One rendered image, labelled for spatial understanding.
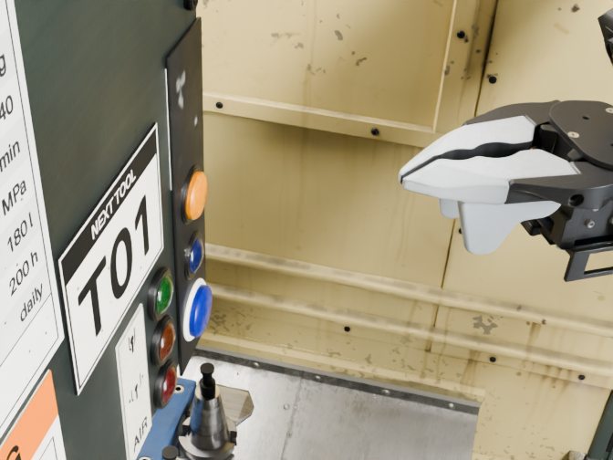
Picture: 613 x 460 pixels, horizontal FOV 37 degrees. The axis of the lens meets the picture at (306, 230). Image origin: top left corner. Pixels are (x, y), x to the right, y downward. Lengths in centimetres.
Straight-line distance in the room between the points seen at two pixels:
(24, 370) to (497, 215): 29
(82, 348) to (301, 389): 122
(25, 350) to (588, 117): 36
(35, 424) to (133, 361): 10
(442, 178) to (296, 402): 110
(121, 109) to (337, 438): 122
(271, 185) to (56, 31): 105
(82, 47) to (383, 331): 117
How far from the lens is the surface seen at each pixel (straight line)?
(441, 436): 156
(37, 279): 32
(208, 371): 93
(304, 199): 134
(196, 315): 51
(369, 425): 155
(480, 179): 49
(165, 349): 47
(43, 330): 33
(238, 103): 127
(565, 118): 55
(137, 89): 38
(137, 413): 46
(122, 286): 40
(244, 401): 106
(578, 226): 55
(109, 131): 36
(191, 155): 46
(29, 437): 35
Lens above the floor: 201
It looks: 38 degrees down
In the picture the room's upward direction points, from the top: 4 degrees clockwise
